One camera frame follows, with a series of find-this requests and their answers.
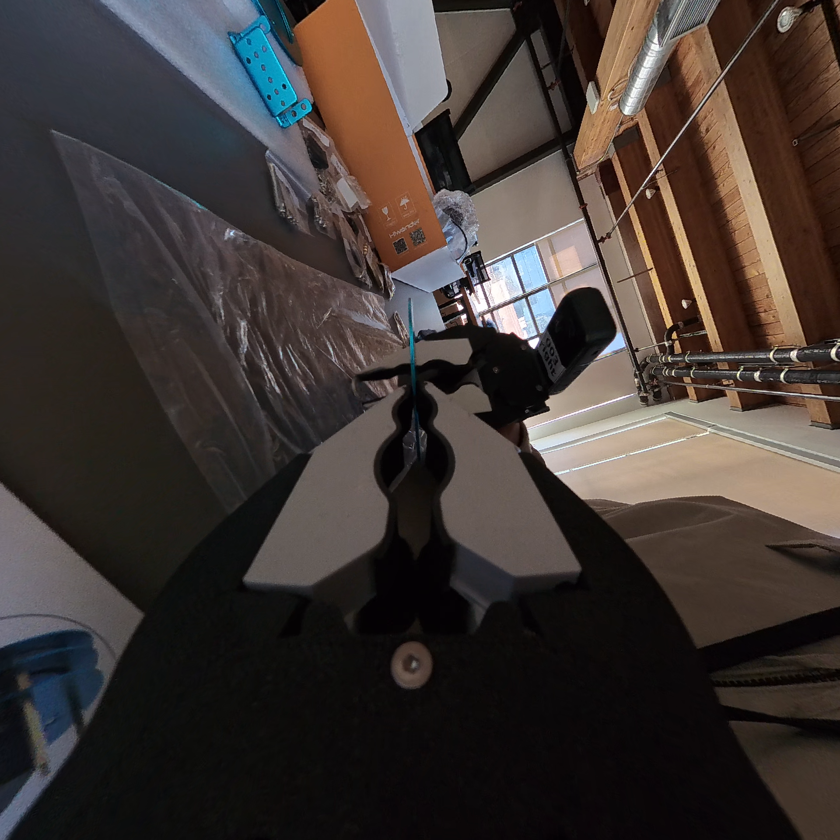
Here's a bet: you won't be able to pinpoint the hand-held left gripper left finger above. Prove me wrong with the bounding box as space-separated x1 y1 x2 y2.
244 386 418 601

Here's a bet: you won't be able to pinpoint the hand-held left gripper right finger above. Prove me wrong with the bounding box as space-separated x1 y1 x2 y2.
417 384 582 601

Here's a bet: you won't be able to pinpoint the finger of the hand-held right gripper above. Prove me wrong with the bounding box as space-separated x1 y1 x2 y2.
354 366 492 416
410 327 483 370

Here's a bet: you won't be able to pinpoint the teal round metal plate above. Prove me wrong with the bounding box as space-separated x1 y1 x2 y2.
406 298 424 468

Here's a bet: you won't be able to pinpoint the large window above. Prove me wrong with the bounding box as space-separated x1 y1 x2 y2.
472 220 631 358

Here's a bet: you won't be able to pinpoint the bubble wrap bundle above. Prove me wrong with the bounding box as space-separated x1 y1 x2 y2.
434 189 480 260

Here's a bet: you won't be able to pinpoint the pile of clear hardware packets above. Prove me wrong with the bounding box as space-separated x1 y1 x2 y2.
266 121 408 342

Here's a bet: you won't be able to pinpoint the black computer monitor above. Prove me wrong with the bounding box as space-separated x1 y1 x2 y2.
415 108 472 191

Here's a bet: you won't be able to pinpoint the person's beige jacket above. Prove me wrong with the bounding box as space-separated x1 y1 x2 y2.
584 495 840 840

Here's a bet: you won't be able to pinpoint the large clear plastic bag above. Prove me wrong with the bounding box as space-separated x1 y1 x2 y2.
52 130 411 513

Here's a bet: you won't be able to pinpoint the ceiling pipes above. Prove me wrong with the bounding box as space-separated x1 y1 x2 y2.
633 318 840 404

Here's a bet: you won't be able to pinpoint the orange cardboard box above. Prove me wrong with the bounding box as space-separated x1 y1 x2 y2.
293 0 460 293

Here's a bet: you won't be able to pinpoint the white printed instruction sheet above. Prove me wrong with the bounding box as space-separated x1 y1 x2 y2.
0 482 145 815

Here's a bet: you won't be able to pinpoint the white foam sheet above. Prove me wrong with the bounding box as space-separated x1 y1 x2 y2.
98 0 329 217

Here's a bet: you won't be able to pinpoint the blue perforated metal bracket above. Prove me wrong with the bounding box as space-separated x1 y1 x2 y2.
228 16 314 130

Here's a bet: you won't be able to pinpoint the silver ventilation duct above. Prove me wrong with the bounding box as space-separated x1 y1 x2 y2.
617 0 723 118

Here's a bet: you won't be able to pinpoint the blue round metal ring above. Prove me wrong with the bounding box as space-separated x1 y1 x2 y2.
252 0 303 67

